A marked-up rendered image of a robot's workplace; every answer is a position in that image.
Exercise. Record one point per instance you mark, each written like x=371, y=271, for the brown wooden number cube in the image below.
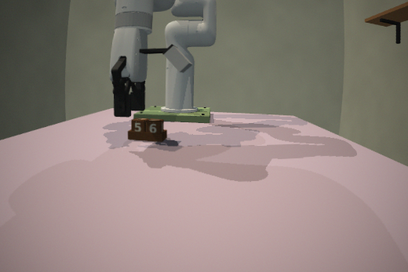
x=139, y=124
x=154, y=125

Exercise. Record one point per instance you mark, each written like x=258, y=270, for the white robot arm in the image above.
x=179, y=33

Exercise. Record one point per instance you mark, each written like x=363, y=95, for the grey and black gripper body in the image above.
x=127, y=41

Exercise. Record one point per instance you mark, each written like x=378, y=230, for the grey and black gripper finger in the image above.
x=138, y=96
x=122, y=98

